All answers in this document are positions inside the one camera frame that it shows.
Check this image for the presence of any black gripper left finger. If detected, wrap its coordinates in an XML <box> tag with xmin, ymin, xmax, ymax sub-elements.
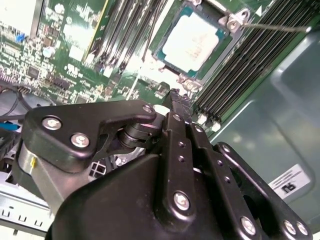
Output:
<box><xmin>21</xmin><ymin>88</ymin><xmax>197</xmax><ymax>225</ymax></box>

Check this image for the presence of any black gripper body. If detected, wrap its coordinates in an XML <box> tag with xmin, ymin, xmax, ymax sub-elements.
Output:
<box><xmin>51</xmin><ymin>153</ymin><xmax>238</xmax><ymax>240</ymax></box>

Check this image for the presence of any silver CPU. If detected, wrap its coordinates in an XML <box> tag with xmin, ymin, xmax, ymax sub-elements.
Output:
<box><xmin>152</xmin><ymin>4</ymin><xmax>232</xmax><ymax>77</ymax></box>

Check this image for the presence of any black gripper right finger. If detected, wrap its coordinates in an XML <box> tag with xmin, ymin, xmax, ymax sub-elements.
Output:
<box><xmin>181</xmin><ymin>93</ymin><xmax>315</xmax><ymax>240</ymax></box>

